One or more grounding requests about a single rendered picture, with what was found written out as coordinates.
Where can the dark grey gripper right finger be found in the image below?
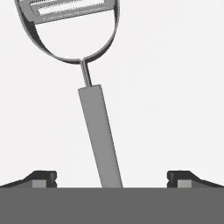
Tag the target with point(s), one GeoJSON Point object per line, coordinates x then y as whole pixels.
{"type": "Point", "coordinates": [182, 178]}

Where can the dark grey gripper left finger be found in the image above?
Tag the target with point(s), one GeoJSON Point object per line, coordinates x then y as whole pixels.
{"type": "Point", "coordinates": [40, 178]}

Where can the grey metal vegetable peeler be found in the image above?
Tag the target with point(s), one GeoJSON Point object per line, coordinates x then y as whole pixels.
{"type": "Point", "coordinates": [99, 128]}

